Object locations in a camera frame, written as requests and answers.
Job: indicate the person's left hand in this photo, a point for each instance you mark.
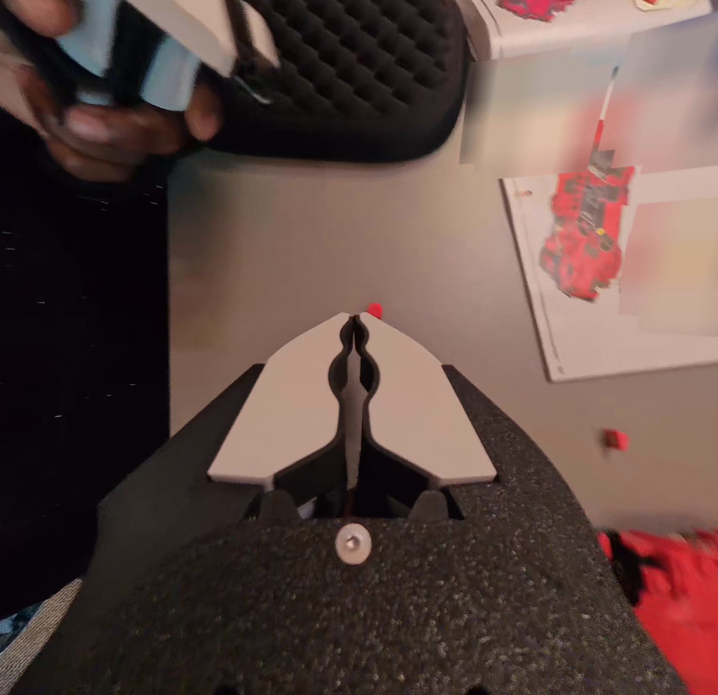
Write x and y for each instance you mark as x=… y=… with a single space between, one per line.
x=123 y=137

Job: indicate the open lego instruction booklet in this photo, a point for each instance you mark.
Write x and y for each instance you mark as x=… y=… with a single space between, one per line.
x=583 y=241

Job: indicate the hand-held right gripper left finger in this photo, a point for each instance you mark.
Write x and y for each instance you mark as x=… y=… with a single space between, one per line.
x=280 y=414

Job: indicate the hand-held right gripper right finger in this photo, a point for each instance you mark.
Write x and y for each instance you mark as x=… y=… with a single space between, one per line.
x=420 y=420

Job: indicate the black foam-lined case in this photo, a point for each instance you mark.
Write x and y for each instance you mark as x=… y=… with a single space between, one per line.
x=359 y=61

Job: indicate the small red lego brick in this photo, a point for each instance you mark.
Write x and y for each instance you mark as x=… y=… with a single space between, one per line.
x=376 y=311
x=616 y=440

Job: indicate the person's black clothing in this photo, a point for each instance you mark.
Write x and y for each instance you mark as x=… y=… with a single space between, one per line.
x=78 y=341

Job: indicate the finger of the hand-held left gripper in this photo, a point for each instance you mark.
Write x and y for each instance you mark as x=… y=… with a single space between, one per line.
x=179 y=16
x=259 y=36

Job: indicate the blue patterned shoe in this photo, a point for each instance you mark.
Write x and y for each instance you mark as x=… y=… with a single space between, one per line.
x=28 y=622

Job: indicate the red lego car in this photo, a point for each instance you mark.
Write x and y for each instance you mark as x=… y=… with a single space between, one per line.
x=684 y=599

